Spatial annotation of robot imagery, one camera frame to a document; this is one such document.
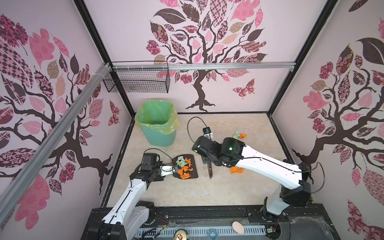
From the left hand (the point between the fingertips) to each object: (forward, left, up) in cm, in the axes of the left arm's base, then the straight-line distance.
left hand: (162, 167), depth 85 cm
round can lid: (-32, -13, +6) cm, 36 cm away
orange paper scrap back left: (-5, -14, 0) cm, 15 cm away
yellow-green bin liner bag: (+34, +6, +8) cm, 36 cm away
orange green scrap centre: (+4, -16, 0) cm, 16 cm away
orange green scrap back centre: (+4, -11, 0) cm, 12 cm away
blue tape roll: (-33, -28, -4) cm, 43 cm away
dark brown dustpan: (-3, -18, -2) cm, 19 cm away
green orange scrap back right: (+26, -50, -4) cm, 57 cm away
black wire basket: (+49, +17, +28) cm, 59 cm away
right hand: (0, -25, +20) cm, 32 cm away
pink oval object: (-29, -40, -3) cm, 50 cm away
